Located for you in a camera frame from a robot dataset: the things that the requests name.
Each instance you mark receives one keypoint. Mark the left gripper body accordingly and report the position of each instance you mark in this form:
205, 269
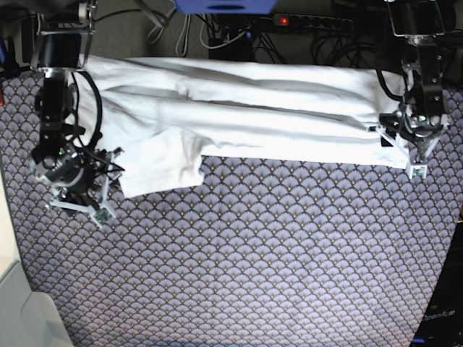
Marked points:
416, 139

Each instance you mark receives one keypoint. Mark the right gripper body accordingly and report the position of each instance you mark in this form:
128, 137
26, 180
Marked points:
78, 188

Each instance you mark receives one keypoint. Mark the white T-shirt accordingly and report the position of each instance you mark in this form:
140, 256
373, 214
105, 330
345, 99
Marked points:
166, 114

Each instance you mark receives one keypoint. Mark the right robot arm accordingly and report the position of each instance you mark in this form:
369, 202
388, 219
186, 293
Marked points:
63, 45

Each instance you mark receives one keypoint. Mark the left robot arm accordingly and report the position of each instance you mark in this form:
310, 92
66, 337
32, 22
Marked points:
420, 25

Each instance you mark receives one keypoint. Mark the black power strip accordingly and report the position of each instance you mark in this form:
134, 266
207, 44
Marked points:
303, 21

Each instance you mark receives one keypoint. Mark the white plastic bin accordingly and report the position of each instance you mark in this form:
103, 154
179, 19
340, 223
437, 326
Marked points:
28, 318

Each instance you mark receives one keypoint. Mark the fan-patterned table cloth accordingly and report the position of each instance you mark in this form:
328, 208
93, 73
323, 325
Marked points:
263, 253

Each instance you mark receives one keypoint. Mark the blue box overhead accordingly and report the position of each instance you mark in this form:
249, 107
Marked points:
225, 6

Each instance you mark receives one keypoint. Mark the black device at right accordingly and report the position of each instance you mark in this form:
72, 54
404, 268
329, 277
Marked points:
442, 322

